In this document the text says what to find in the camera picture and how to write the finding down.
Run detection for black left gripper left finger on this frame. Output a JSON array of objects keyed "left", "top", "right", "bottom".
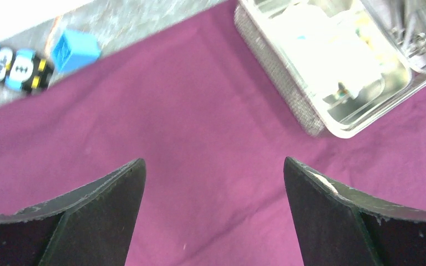
[{"left": 0, "top": 158, "right": 146, "bottom": 265}]

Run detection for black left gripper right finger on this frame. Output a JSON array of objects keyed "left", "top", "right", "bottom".
[{"left": 283, "top": 157, "right": 426, "bottom": 266}]

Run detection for purple cloth wrap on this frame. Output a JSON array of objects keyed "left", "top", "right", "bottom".
[{"left": 0, "top": 1, "right": 426, "bottom": 265}]

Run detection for steel surgical scissors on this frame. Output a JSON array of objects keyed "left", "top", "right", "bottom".
[{"left": 389, "top": 1, "right": 426, "bottom": 57}]

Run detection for steel left inner pan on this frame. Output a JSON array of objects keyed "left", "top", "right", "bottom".
[{"left": 236, "top": 1, "right": 412, "bottom": 138}]

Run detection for steel pan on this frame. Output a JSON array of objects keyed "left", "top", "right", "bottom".
[
  {"left": 236, "top": 1, "right": 412, "bottom": 138},
  {"left": 362, "top": 0, "right": 426, "bottom": 74}
]

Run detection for black blue toy car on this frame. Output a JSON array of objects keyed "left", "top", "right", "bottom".
[{"left": 0, "top": 45, "right": 55, "bottom": 95}]

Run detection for white gauze wad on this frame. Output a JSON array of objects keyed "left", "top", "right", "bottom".
[{"left": 272, "top": 2, "right": 385, "bottom": 102}]

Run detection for blue toy block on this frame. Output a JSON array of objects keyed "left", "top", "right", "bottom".
[{"left": 51, "top": 29, "right": 102, "bottom": 73}]

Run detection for steel right inner pan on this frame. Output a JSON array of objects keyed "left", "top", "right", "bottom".
[{"left": 362, "top": 0, "right": 426, "bottom": 74}]

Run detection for metal mesh instrument tray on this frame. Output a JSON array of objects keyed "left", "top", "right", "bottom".
[{"left": 235, "top": 1, "right": 426, "bottom": 139}]

